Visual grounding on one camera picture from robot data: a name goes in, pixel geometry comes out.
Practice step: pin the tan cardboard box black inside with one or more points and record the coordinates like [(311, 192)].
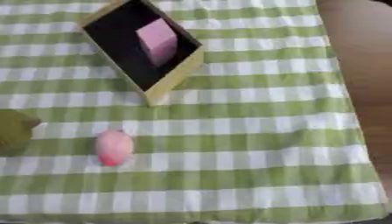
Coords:
[(173, 76)]

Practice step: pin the pink rectangular block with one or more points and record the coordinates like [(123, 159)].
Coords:
[(158, 40)]

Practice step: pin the pink toy peach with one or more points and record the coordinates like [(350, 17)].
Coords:
[(114, 147)]

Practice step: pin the olive green block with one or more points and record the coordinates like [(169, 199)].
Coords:
[(13, 132)]

